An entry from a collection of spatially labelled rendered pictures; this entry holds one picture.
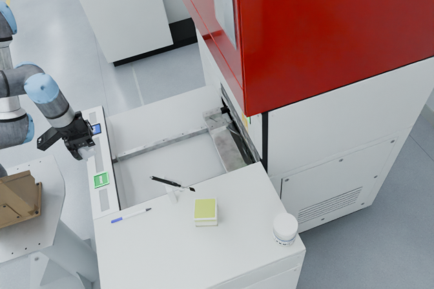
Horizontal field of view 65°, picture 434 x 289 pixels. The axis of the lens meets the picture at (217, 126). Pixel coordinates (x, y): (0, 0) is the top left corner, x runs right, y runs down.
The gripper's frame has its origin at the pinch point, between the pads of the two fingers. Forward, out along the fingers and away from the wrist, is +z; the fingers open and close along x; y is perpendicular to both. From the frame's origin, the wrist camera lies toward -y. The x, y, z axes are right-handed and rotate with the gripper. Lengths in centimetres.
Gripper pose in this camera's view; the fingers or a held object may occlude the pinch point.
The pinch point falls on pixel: (83, 159)
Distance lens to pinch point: 125.6
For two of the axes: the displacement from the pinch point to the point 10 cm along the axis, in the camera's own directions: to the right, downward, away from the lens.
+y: 9.4, -3.1, 1.3
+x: -3.2, -7.1, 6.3
